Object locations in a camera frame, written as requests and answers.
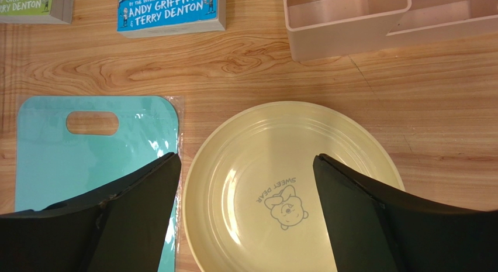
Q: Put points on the green treehouse book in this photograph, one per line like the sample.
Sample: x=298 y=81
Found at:
x=36 y=11

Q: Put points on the yellow plate with bear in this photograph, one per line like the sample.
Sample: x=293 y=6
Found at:
x=250 y=201

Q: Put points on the pink file organizer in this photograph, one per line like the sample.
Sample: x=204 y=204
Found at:
x=327 y=28

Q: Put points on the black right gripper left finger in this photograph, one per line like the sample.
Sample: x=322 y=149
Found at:
x=120 y=226

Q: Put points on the teal cutting board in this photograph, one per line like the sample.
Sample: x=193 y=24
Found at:
x=67 y=146

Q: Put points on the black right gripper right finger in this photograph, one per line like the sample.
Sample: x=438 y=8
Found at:
x=375 y=227

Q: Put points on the blue treehouse book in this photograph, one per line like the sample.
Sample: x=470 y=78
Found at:
x=151 y=18

